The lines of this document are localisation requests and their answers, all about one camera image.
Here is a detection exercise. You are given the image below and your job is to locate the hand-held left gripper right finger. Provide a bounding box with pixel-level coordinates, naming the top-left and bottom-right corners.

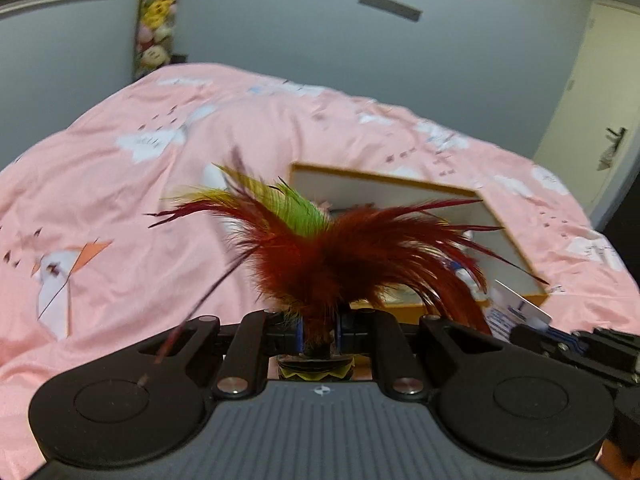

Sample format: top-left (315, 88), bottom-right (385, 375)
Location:
top-left (335, 308), bottom-right (507, 397)

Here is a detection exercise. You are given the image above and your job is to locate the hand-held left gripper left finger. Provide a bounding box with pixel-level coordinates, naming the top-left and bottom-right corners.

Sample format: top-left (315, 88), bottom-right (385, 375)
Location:
top-left (136, 310), bottom-right (305, 399)

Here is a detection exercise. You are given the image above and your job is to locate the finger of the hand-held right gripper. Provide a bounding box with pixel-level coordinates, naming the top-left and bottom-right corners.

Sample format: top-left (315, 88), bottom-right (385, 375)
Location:
top-left (509, 323), bottom-right (593, 361)

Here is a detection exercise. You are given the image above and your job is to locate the white sachet blue label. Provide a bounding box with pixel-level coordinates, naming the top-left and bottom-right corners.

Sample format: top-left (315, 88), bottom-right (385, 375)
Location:
top-left (482, 280), bottom-right (554, 344)

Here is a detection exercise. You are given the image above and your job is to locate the red feather shuttlecock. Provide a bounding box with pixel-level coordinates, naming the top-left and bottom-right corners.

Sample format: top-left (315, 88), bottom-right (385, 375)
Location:
top-left (145, 145), bottom-right (551, 382)

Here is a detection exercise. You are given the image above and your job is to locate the orange cardboard box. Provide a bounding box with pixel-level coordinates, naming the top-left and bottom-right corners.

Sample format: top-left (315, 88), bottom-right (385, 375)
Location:
top-left (289, 161), bottom-right (551, 312)

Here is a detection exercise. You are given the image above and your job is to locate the pink cloud print blanket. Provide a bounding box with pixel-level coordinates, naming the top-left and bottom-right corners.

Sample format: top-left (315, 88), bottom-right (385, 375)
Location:
top-left (0, 62), bottom-right (640, 476)

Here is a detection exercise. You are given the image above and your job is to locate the cream door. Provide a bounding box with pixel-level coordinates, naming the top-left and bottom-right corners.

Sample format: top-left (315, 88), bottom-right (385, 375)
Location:
top-left (532, 0), bottom-right (640, 183)

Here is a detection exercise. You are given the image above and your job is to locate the hanging column of plush toys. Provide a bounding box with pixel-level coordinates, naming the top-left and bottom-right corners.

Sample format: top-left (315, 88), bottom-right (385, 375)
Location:
top-left (132, 0), bottom-right (187, 81)

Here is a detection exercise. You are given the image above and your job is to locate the grey wall-mounted bar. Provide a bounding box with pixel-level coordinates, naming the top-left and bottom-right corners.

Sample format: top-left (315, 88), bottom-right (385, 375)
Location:
top-left (358, 0), bottom-right (424, 22)

